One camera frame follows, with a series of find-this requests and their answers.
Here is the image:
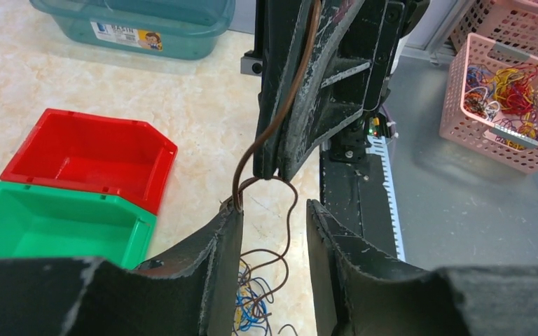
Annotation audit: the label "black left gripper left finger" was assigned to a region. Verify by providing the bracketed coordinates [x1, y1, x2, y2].
[0, 206, 243, 335]

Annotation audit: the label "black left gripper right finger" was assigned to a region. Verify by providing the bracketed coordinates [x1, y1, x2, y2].
[306, 199, 538, 335]

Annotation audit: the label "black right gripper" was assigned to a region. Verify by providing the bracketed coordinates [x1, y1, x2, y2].
[253, 1, 429, 181]

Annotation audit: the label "coloured cable bundle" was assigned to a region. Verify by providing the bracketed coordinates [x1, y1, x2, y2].
[231, 259, 300, 336]

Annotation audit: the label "brown cable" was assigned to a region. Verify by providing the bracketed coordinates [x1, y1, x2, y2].
[231, 0, 322, 321]

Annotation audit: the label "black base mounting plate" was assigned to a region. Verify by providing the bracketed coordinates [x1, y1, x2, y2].
[319, 137, 396, 258]

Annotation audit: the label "teal transparent plastic basin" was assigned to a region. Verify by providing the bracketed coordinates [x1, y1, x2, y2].
[30, 0, 235, 60]

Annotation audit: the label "red plastic bin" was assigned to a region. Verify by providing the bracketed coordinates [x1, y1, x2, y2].
[0, 108, 178, 215]

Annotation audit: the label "pink perforated basket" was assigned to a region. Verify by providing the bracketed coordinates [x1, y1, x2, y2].
[439, 33, 538, 174]
[450, 0, 538, 57]

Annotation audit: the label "green plastic bin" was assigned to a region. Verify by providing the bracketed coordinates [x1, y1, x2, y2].
[0, 181, 157, 269]

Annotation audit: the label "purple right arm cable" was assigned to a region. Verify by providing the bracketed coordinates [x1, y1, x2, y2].
[379, 105, 399, 140]

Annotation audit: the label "white slotted cable duct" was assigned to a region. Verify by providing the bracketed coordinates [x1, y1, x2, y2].
[366, 135, 406, 262]

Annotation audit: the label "coloured cables in basket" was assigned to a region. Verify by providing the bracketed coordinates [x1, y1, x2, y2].
[462, 62, 538, 152]

